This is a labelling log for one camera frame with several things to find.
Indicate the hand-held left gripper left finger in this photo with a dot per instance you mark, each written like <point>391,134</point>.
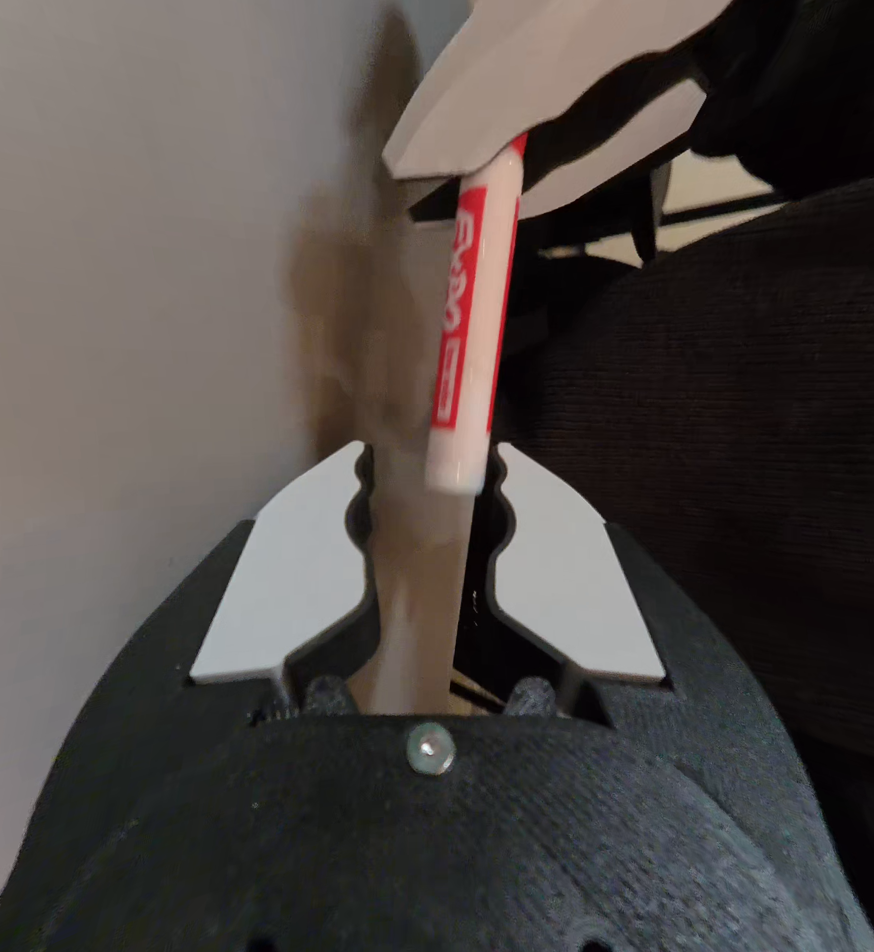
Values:
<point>281,595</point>

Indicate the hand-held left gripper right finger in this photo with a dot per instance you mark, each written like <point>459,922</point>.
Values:
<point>578,595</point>

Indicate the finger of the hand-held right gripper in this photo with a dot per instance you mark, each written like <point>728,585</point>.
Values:
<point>519,67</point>
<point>615,141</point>

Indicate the red dry erase marker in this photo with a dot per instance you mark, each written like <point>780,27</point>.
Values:
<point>474,312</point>

